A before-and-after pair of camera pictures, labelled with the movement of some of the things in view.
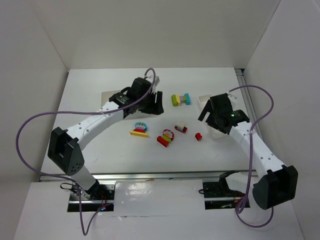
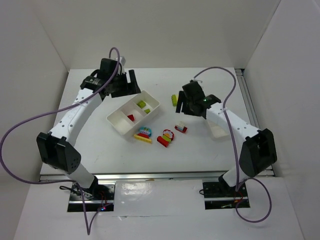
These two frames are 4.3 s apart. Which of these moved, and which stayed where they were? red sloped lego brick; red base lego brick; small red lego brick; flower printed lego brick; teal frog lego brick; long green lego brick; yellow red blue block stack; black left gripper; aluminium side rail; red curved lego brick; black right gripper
Moved: black left gripper; yellow red blue block stack; black right gripper; red sloped lego brick; teal frog lego brick; small red lego brick
Stayed: flower printed lego brick; long green lego brick; aluminium side rail; red curved lego brick; red base lego brick
